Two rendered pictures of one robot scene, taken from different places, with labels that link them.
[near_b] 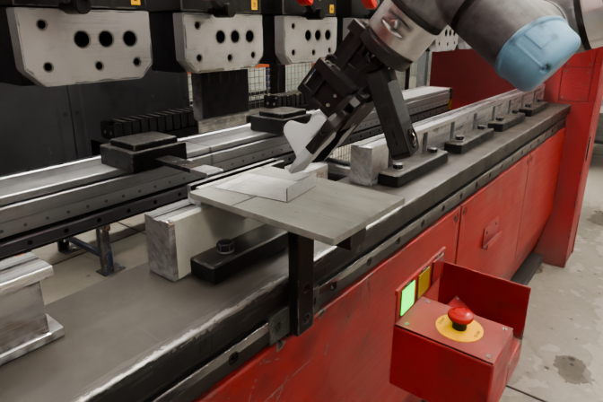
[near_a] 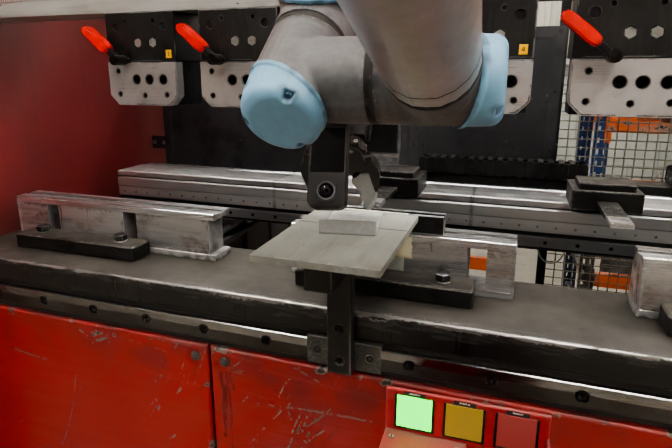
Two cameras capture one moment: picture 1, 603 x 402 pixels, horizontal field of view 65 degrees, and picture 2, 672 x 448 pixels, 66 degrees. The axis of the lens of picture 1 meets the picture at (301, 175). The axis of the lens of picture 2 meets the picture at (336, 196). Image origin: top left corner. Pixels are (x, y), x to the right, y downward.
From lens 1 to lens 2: 0.79 m
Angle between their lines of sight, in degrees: 67
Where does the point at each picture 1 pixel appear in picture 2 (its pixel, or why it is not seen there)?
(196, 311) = (256, 287)
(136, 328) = (228, 276)
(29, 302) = (201, 230)
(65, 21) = (223, 69)
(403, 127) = (312, 176)
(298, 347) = (346, 392)
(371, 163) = (641, 282)
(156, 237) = not seen: hidden behind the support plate
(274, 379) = (311, 396)
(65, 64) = (222, 94)
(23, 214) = (296, 198)
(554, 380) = not seen: outside the picture
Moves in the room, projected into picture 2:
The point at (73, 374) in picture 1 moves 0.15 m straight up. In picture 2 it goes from (180, 273) to (174, 194)
